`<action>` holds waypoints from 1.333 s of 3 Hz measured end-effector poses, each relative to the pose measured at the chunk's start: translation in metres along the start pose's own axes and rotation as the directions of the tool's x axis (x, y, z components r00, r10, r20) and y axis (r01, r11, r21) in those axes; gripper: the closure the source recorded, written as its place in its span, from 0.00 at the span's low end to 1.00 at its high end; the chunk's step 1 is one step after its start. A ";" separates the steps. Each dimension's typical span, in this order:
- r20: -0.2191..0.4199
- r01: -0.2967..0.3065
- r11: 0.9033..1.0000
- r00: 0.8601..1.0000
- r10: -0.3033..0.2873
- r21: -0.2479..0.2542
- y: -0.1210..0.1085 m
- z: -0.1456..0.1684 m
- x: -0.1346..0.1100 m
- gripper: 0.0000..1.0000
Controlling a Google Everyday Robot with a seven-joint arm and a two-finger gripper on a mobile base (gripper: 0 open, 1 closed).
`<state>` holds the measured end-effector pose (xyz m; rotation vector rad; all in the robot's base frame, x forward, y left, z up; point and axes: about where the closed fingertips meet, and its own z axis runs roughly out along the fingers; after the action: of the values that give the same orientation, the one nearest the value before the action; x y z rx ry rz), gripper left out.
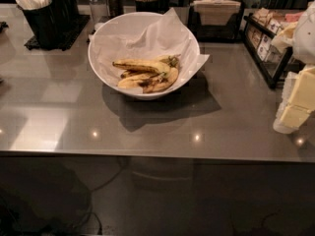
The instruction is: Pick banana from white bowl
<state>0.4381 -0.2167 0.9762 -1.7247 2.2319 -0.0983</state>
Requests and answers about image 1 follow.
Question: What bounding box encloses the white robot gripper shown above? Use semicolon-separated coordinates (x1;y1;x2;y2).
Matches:
271;1;315;134

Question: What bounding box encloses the white paper bowl liner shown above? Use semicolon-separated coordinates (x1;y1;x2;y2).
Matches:
89;7;211;89

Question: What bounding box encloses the front yellow spotted banana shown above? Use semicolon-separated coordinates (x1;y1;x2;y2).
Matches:
117;68;179;93

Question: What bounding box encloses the middle dark banana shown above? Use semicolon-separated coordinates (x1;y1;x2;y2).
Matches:
120;70;144;79

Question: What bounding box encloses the white ceramic bowl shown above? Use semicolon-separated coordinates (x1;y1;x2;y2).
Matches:
87;11;202;101

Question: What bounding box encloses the black napkin holder with napkins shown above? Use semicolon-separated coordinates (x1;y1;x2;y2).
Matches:
188;0;244;42

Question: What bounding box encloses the salt shaker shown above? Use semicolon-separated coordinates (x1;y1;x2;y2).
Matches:
89;0;108;27

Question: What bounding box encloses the black rubber mat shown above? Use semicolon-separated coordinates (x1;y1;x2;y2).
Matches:
25;15;90;51

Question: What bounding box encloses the black cup with white cutlery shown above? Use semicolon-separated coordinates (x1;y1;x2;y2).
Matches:
15;0;59;49

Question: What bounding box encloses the black wire condiment rack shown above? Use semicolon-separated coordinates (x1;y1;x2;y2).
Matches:
240;10;302;89

